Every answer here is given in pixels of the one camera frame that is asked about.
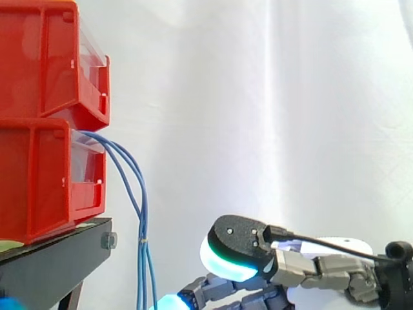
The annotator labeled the blue cable bundle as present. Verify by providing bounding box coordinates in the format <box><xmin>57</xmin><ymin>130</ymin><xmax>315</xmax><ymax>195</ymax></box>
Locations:
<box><xmin>81</xmin><ymin>130</ymin><xmax>159</xmax><ymax>310</ymax></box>

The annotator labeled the thin black cable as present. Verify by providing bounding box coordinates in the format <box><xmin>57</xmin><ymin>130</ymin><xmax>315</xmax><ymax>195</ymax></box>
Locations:
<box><xmin>270</xmin><ymin>225</ymin><xmax>388</xmax><ymax>262</ymax></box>

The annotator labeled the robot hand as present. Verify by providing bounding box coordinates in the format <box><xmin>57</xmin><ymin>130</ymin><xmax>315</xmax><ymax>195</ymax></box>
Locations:
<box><xmin>154</xmin><ymin>214</ymin><xmax>413</xmax><ymax>310</ymax></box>

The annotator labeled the red plastic bin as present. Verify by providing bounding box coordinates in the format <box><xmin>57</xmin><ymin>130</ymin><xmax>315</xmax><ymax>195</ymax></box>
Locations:
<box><xmin>0</xmin><ymin>0</ymin><xmax>111</xmax><ymax>132</ymax></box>
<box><xmin>0</xmin><ymin>117</ymin><xmax>107</xmax><ymax>245</ymax></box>

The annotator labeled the black metal stand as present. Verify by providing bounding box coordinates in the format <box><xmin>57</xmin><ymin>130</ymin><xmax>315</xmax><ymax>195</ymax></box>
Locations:
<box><xmin>0</xmin><ymin>217</ymin><xmax>119</xmax><ymax>310</ymax></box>

